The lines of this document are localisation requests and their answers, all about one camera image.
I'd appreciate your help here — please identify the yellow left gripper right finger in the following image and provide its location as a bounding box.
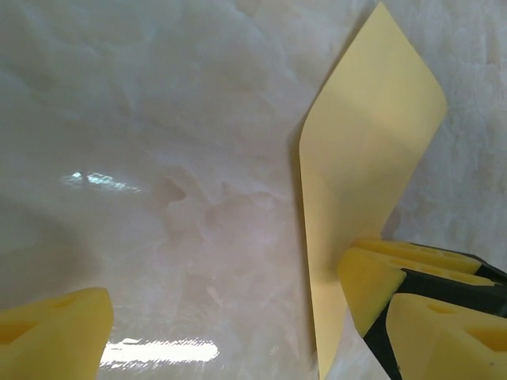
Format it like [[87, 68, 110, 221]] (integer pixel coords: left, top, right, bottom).
[[385, 291, 507, 380]]

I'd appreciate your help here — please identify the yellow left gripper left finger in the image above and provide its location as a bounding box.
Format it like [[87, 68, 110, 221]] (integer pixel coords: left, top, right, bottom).
[[0, 287, 115, 380]]

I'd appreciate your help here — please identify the yellow paper sheet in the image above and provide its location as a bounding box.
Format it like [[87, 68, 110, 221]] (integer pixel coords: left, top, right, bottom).
[[295, 1, 449, 380]]

